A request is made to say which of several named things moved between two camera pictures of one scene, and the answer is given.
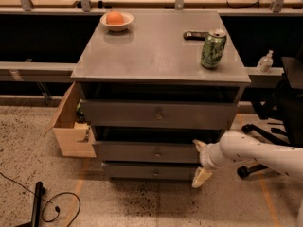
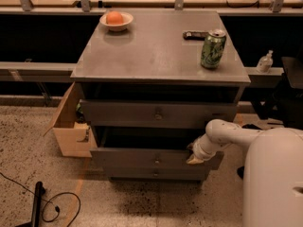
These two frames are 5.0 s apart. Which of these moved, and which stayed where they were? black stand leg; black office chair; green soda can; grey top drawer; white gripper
Moved: white gripper
Stayed: green soda can; black stand leg; black office chair; grey top drawer
